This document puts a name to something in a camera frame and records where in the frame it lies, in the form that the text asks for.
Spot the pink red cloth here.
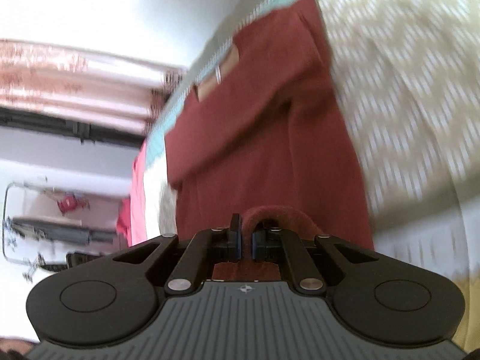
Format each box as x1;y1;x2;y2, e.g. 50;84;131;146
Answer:
115;141;147;246

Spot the wall mirror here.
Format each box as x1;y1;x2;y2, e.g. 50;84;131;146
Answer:
1;182;128;267

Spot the patterned yellow beige bedsheet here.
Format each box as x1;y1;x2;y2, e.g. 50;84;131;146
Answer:
144;0;480;350

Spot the dark window frame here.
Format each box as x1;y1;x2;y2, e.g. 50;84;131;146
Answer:
1;107;144;149

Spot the pink lace curtain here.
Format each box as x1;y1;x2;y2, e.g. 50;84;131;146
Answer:
1;39;186;136

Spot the maroon red sweater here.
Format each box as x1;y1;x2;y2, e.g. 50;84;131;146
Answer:
165;0;373;249

